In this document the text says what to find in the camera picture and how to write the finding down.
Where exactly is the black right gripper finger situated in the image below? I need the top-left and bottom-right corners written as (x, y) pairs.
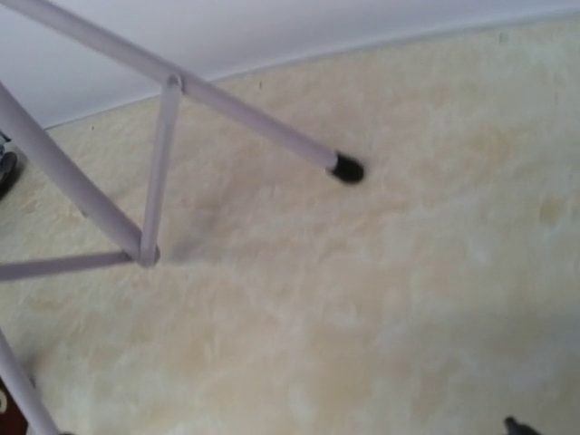
top-left (504, 416), bottom-right (540, 435)

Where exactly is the white perforated music stand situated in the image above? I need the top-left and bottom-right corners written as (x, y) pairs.
top-left (0, 0), bottom-right (365, 435)

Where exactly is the brown wooden metronome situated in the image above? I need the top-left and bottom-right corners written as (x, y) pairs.
top-left (1, 382), bottom-right (26, 435)

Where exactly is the dark round saucer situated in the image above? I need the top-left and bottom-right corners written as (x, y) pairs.
top-left (0, 132), bottom-right (18, 198)

